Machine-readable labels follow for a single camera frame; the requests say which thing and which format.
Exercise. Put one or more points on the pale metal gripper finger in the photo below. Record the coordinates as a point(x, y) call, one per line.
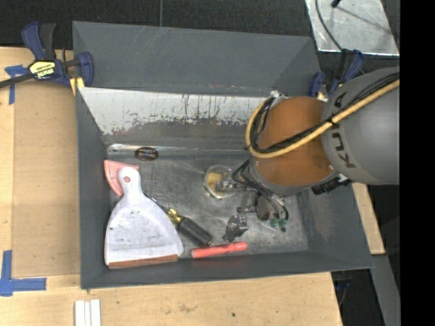
point(231, 184)
point(237, 227)

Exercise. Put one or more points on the clear round glass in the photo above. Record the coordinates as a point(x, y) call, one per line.
point(213, 178)

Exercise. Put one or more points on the orange-red marker pen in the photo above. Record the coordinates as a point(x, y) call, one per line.
point(217, 250)

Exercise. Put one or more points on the black and yellow screwdriver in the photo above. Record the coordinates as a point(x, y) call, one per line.
point(192, 231)

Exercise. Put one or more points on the dark oval disc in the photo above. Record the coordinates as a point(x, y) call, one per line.
point(146, 153)

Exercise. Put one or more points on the white dustpan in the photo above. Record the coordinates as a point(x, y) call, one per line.
point(139, 229)

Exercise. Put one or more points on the pink triangular plastic piece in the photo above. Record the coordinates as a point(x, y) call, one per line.
point(113, 173)

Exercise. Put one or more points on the grey metal bin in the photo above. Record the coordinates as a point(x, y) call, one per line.
point(190, 59)

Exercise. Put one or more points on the black cylinder on white bracket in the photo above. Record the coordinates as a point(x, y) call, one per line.
point(324, 187)

